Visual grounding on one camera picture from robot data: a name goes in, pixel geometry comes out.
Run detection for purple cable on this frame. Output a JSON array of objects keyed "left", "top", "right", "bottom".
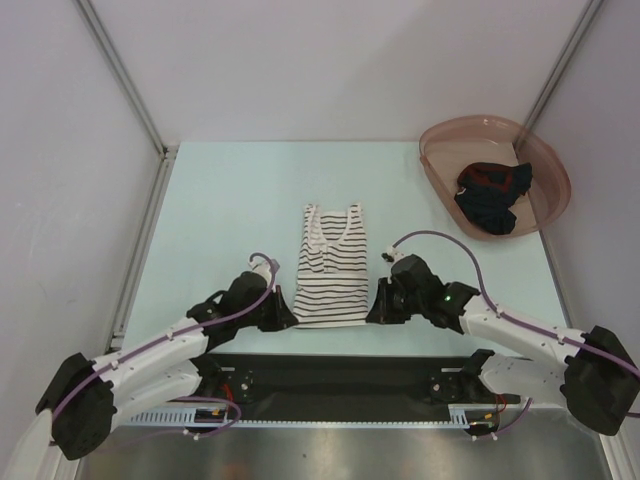
[
  {"left": 35, "top": 252, "right": 279, "bottom": 446},
  {"left": 384, "top": 229, "right": 640, "bottom": 441}
]

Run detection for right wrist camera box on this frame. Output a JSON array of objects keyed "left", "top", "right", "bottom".
[{"left": 381, "top": 246, "right": 405, "bottom": 264}]

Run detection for black white striped tank top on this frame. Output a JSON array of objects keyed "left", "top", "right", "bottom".
[{"left": 292, "top": 203, "right": 369, "bottom": 329}]

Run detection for right slotted cable duct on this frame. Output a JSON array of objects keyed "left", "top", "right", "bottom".
[{"left": 448, "top": 404, "right": 501, "bottom": 428}]

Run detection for aluminium frame post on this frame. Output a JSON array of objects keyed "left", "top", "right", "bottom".
[
  {"left": 72, "top": 0, "right": 168, "bottom": 158},
  {"left": 523, "top": 0, "right": 608, "bottom": 131}
]

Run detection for dark navy red tank top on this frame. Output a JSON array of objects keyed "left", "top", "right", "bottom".
[{"left": 454, "top": 162, "right": 533, "bottom": 236}]

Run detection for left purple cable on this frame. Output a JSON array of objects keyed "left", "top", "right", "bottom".
[{"left": 35, "top": 252, "right": 279, "bottom": 446}]

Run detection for right aluminium frame post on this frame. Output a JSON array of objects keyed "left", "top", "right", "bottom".
[{"left": 523, "top": 0, "right": 608, "bottom": 131}]

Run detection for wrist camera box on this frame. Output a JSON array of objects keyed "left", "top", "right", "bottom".
[
  {"left": 381, "top": 246, "right": 405, "bottom": 264},
  {"left": 249, "top": 259, "right": 280, "bottom": 284}
]

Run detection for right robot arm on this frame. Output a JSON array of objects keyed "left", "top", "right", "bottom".
[{"left": 366, "top": 252, "right": 639, "bottom": 436}]

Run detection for left aluminium frame post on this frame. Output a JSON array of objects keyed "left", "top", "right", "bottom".
[{"left": 72, "top": 0, "right": 168, "bottom": 158}]

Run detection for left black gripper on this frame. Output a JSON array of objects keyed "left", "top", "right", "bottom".
[{"left": 237, "top": 284, "right": 297, "bottom": 331}]

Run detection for brown translucent plastic basin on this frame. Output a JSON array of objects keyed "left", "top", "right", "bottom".
[{"left": 419, "top": 115, "right": 571, "bottom": 241}]

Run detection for slotted cable duct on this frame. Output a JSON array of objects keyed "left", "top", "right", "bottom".
[
  {"left": 125, "top": 404, "right": 236, "bottom": 428},
  {"left": 448, "top": 404, "right": 501, "bottom": 428}
]

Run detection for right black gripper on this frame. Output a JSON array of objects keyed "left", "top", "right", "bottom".
[{"left": 367, "top": 277, "right": 425, "bottom": 324}]

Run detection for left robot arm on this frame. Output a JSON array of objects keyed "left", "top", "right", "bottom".
[{"left": 35, "top": 272, "right": 298, "bottom": 460}]

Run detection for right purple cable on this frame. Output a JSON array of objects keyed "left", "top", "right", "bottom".
[{"left": 384, "top": 229, "right": 640, "bottom": 441}]

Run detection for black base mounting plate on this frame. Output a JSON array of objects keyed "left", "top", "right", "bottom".
[{"left": 196, "top": 353, "right": 520, "bottom": 424}]

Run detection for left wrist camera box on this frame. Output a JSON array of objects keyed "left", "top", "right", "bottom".
[{"left": 249, "top": 259, "right": 280, "bottom": 284}]

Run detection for left slotted cable duct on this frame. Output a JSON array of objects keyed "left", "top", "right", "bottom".
[{"left": 125, "top": 404, "right": 236, "bottom": 428}]

